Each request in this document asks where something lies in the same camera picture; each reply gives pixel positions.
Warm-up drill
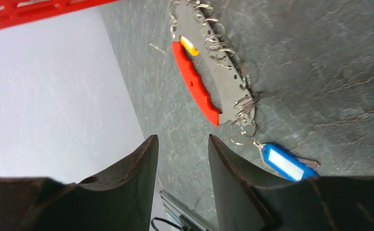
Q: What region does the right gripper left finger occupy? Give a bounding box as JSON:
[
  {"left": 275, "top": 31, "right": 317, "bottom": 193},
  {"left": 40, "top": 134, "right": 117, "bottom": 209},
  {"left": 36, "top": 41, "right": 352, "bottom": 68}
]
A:
[{"left": 0, "top": 135, "right": 159, "bottom": 231}]

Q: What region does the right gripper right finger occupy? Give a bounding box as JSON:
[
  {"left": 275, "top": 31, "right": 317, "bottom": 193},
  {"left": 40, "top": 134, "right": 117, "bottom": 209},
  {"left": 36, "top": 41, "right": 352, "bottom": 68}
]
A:
[{"left": 208, "top": 135, "right": 374, "bottom": 231}]

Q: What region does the yellow key tag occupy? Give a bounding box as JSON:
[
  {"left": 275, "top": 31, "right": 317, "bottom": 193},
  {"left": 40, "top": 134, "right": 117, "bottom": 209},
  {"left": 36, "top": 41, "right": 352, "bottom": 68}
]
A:
[{"left": 180, "top": 36, "right": 199, "bottom": 56}]

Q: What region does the red plastic basket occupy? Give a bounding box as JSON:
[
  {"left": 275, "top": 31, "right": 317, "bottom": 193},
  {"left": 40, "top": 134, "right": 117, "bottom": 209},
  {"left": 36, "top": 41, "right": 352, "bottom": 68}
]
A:
[{"left": 0, "top": 0, "right": 115, "bottom": 29}]

